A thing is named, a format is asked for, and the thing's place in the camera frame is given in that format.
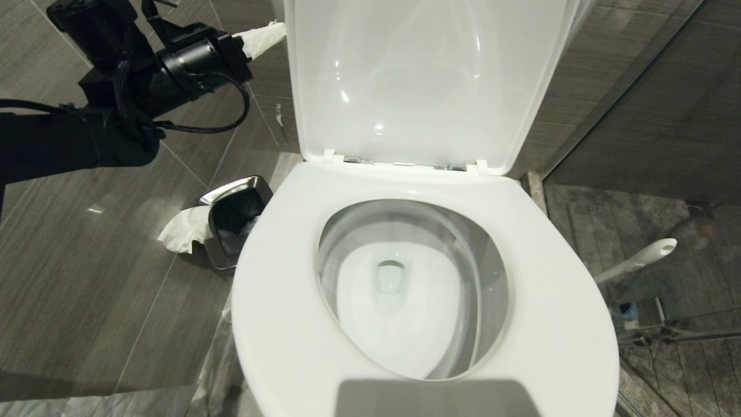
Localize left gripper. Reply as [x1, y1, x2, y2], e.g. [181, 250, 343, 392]
[155, 21, 288, 109]

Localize white toilet lid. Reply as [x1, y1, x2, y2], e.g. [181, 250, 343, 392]
[284, 0, 583, 177]

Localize white toilet seat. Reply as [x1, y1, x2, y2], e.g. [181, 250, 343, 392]
[230, 160, 621, 417]

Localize white toilet bowl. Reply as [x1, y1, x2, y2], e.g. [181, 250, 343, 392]
[317, 199, 511, 381]

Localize toilet brush holder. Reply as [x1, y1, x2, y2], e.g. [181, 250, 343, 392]
[612, 285, 667, 334]

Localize chrome lidded trash bin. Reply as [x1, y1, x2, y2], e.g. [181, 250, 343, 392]
[198, 175, 274, 272]

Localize crumpled white tissue paper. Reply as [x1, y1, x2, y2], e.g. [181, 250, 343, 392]
[157, 204, 212, 255]

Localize black cable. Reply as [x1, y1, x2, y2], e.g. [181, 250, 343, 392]
[152, 71, 252, 135]

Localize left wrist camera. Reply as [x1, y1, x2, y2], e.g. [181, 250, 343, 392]
[47, 0, 231, 54]

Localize white toilet brush handle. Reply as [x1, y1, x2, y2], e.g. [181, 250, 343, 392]
[593, 237, 678, 285]

